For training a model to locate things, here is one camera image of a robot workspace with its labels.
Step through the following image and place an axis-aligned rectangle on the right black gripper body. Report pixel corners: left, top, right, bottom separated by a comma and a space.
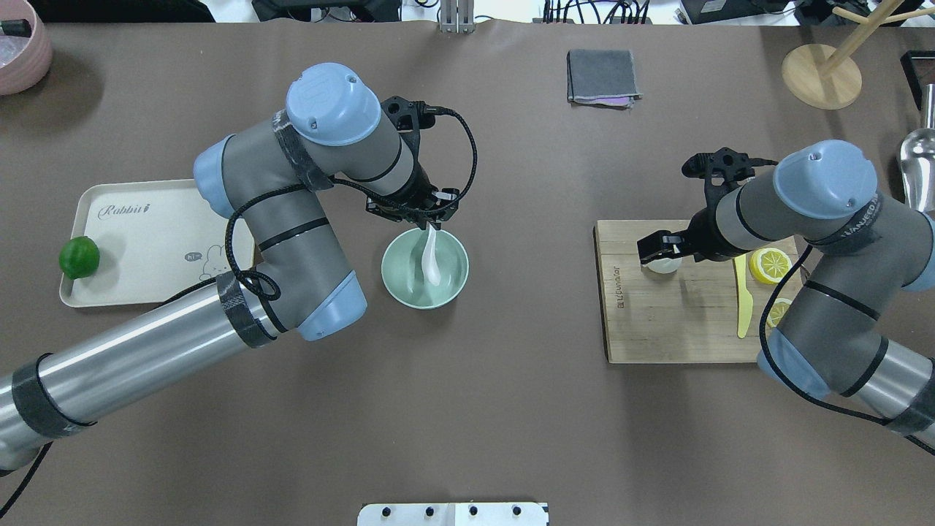
682, 207, 728, 262

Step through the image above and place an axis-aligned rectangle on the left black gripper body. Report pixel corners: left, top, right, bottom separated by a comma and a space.
365, 164, 461, 224

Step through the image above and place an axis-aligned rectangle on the white steamed bun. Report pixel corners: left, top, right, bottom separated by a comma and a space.
644, 259, 682, 274

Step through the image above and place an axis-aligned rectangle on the white ceramic spoon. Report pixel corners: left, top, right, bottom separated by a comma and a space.
420, 224, 442, 286

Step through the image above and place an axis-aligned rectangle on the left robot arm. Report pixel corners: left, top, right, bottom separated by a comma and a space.
1, 63, 464, 475

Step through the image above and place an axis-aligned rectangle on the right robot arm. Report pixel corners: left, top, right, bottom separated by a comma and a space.
637, 140, 934, 453

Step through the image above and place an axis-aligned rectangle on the mint green bowl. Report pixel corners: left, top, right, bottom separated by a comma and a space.
381, 229, 470, 310

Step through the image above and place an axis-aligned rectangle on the pink bowl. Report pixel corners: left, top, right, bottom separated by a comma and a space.
1, 1, 53, 96

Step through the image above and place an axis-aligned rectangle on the lower lemon half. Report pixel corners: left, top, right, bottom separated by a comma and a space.
748, 246, 793, 286

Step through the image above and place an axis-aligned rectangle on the bamboo cutting board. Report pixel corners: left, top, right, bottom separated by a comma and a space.
595, 219, 774, 364

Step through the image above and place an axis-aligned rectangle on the yellow plastic knife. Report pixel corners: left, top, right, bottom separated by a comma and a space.
733, 254, 752, 339

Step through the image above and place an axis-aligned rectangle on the upper lemon slice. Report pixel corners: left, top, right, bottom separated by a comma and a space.
766, 297, 793, 329

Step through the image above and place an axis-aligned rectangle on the grey folded cloth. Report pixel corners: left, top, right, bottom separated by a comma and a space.
565, 49, 644, 109

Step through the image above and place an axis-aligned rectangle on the wooden mug tree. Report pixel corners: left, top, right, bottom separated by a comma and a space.
781, 1, 934, 110

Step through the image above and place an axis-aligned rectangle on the metal scoop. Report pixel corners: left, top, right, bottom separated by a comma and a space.
898, 84, 934, 213

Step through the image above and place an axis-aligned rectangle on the cream rabbit tray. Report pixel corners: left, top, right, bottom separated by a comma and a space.
59, 179, 229, 308

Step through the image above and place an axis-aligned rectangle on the green lime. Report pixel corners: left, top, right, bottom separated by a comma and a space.
58, 236, 101, 280

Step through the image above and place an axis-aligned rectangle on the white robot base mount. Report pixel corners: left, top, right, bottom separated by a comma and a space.
356, 500, 550, 525

